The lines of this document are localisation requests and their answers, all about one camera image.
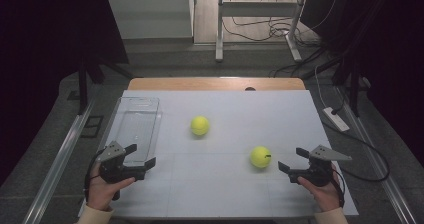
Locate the clear plastic container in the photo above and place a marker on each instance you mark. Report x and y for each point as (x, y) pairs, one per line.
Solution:
(138, 124)

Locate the person's left hand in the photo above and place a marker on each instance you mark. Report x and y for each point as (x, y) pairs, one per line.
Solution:
(101, 194)

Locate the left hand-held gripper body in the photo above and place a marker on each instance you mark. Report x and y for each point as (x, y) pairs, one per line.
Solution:
(111, 152)

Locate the white board sheet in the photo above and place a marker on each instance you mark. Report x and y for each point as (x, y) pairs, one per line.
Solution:
(216, 190)

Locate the white partition panel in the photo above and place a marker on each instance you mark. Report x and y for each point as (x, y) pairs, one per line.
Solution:
(150, 14)

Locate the white metal desk frame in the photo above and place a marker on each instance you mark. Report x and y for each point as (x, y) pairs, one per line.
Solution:
(218, 24)

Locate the yellow tennis ball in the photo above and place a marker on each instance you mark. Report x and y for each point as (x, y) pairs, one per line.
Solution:
(200, 125)
(260, 156)

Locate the dark curtain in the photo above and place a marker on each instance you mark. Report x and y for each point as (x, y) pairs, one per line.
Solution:
(40, 50)
(396, 50)

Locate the white power strip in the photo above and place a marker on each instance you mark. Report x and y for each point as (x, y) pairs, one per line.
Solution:
(336, 120)

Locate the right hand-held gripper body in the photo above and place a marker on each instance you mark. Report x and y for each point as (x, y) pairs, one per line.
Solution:
(321, 154)

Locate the person's right hand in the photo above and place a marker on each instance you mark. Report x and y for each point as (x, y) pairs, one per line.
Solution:
(326, 197)

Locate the silver metal floor rail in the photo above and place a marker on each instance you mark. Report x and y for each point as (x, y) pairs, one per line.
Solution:
(56, 170)
(383, 180)

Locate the black metal stand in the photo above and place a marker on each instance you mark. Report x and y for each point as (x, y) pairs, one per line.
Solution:
(355, 90)
(82, 87)

